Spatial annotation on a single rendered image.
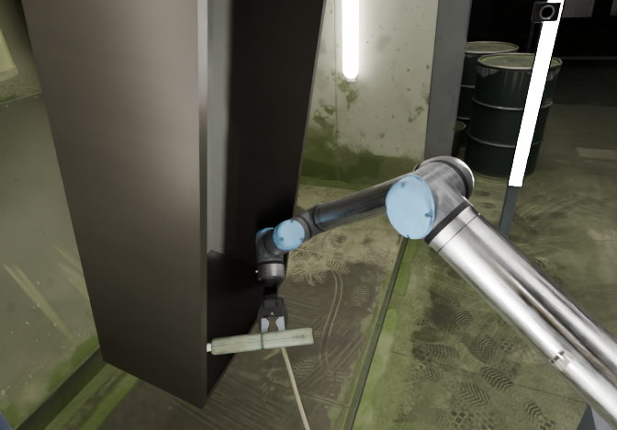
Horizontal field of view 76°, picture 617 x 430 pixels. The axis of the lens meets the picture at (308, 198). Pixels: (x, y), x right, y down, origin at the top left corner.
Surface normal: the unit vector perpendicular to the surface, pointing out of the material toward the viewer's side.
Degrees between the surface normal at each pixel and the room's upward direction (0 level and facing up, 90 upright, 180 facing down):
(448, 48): 90
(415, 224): 87
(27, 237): 57
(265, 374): 0
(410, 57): 90
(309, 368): 0
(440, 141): 90
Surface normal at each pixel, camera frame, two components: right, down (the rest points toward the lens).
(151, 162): -0.35, 0.47
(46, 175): 0.75, -0.36
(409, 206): -0.80, 0.28
